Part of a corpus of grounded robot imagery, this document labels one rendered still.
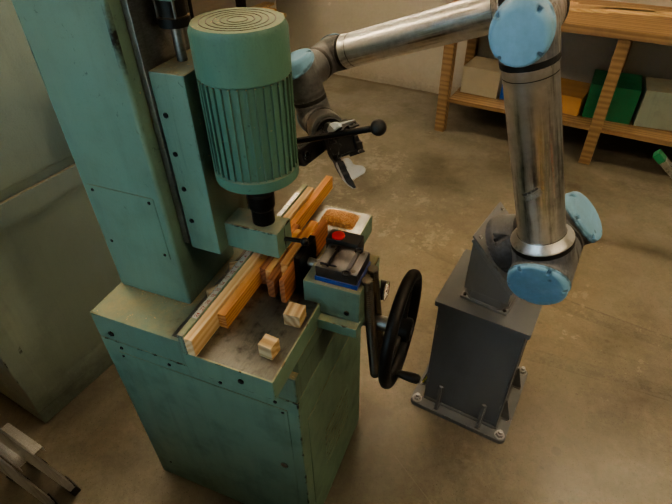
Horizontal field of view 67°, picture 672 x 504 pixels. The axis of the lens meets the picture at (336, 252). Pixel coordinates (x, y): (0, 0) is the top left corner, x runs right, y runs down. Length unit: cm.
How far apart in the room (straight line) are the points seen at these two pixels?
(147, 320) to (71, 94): 54
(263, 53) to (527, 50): 48
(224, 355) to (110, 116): 52
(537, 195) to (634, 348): 143
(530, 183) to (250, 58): 66
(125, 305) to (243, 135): 62
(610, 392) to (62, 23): 214
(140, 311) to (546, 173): 101
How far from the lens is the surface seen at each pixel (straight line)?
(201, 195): 112
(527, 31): 105
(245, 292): 115
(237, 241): 120
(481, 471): 198
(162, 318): 133
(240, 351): 107
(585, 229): 145
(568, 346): 243
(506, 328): 164
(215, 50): 91
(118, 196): 122
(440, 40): 129
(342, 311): 113
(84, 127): 118
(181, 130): 106
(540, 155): 116
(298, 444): 137
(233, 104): 94
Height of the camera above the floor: 171
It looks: 40 degrees down
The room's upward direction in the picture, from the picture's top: 1 degrees counter-clockwise
